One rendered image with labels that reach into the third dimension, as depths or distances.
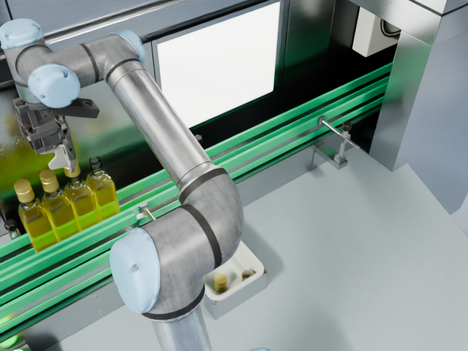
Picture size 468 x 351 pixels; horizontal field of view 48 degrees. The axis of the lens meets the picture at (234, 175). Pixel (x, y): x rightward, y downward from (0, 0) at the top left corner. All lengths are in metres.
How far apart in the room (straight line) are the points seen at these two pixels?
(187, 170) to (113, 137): 0.60
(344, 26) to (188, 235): 1.24
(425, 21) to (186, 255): 1.03
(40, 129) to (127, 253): 0.45
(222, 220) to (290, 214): 0.87
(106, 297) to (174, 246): 0.66
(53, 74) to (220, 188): 0.34
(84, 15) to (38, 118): 0.27
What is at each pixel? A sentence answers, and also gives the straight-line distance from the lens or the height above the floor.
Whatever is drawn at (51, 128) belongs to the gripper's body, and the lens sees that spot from 1.16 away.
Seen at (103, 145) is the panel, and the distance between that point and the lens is 1.46.
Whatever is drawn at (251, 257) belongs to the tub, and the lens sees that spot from 1.45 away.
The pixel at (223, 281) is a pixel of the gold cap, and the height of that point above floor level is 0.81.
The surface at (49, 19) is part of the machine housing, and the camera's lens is 1.26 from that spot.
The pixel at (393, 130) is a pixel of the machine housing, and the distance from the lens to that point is 1.80.
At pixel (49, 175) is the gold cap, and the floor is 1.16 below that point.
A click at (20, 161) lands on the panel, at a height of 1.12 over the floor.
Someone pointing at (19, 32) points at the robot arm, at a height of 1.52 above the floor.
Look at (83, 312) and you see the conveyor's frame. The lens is 1.43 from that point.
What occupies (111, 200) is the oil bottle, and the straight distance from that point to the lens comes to 1.37.
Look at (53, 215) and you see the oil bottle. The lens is 1.32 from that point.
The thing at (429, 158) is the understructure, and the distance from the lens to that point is 2.06.
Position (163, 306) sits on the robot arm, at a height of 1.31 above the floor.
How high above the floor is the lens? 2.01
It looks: 45 degrees down
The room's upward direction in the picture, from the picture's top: 1 degrees clockwise
